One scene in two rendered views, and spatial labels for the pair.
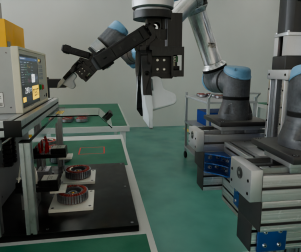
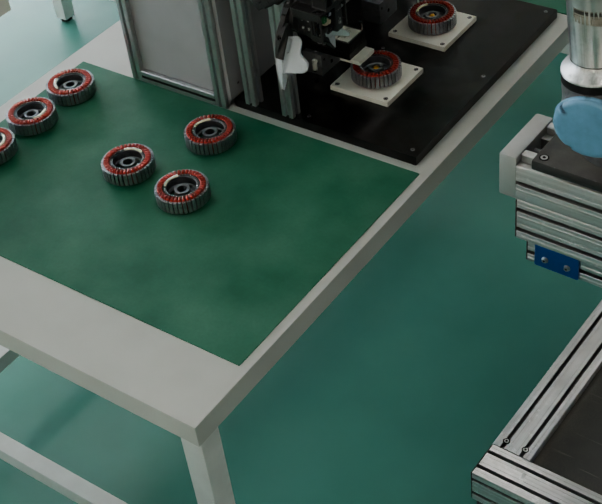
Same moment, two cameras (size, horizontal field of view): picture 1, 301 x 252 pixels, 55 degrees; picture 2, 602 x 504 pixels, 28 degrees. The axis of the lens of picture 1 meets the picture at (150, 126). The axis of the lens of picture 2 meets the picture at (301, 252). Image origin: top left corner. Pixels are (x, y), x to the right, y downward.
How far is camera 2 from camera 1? 1.77 m
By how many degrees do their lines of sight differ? 53
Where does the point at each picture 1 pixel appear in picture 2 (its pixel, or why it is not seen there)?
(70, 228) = (334, 125)
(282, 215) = (548, 229)
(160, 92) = (294, 57)
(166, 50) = (304, 15)
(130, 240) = (389, 174)
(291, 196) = (560, 209)
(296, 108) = not seen: hidden behind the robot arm
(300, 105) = not seen: hidden behind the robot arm
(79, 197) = (375, 79)
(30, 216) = (286, 94)
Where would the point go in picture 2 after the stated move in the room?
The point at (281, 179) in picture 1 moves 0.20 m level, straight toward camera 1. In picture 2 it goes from (542, 180) to (436, 214)
